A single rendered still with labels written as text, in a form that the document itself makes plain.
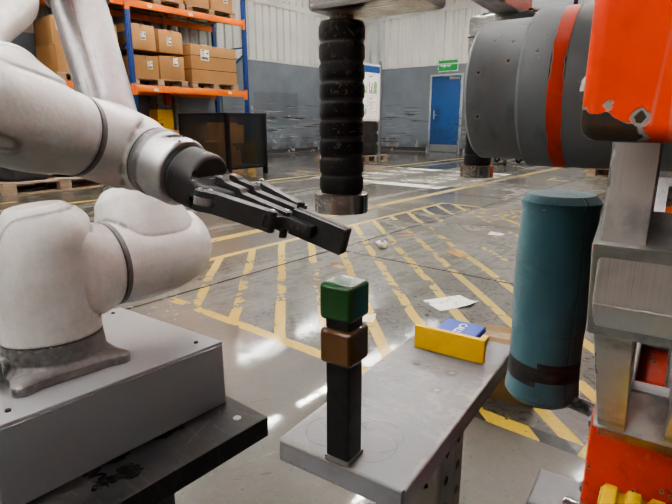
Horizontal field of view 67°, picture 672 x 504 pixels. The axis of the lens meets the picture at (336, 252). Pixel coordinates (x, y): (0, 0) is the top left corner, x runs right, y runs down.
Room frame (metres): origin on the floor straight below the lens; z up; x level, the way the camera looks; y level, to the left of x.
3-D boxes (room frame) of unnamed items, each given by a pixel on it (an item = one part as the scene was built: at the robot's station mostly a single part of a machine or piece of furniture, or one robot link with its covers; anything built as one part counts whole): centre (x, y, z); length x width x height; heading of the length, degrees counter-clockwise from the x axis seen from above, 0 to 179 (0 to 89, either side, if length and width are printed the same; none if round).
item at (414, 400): (0.68, -0.12, 0.44); 0.43 x 0.17 x 0.03; 146
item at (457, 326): (0.82, -0.21, 0.47); 0.07 x 0.07 x 0.02; 56
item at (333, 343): (0.51, -0.01, 0.59); 0.04 x 0.04 x 0.04; 56
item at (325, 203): (0.42, 0.00, 0.83); 0.04 x 0.04 x 0.16
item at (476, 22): (0.69, -0.22, 0.93); 0.09 x 0.05 x 0.05; 56
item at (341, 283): (0.51, -0.01, 0.64); 0.04 x 0.04 x 0.04; 56
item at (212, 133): (8.80, 1.90, 0.49); 1.27 x 0.88 x 0.97; 50
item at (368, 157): (11.21, -0.36, 0.55); 1.40 x 0.80 x 1.09; 137
